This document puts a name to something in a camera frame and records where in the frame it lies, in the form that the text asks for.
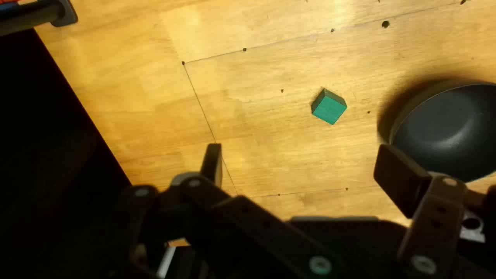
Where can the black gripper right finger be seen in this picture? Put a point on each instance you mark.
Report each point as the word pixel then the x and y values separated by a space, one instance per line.
pixel 451 233

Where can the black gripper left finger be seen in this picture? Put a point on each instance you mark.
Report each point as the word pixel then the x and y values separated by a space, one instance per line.
pixel 234 237

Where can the black bowl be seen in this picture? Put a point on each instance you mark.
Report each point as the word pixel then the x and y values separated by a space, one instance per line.
pixel 449 128

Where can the green block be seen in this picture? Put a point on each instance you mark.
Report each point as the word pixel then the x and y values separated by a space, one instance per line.
pixel 328 106

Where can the black clamp on table edge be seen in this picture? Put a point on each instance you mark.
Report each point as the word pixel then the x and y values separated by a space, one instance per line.
pixel 17 16

